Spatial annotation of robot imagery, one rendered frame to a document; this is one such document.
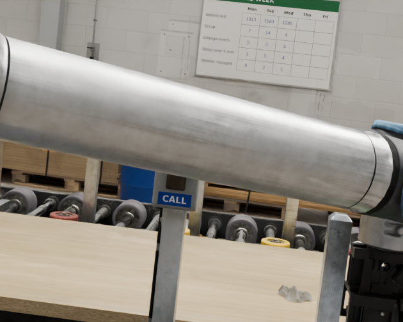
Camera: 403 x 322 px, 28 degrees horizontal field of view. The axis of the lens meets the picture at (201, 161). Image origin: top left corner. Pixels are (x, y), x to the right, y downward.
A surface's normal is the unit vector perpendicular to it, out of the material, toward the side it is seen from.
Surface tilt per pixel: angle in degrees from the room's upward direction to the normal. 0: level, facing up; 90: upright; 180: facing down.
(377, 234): 90
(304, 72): 90
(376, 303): 90
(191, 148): 107
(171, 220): 90
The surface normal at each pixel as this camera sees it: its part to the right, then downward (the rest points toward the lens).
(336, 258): -0.08, 0.12
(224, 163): 0.32, 0.58
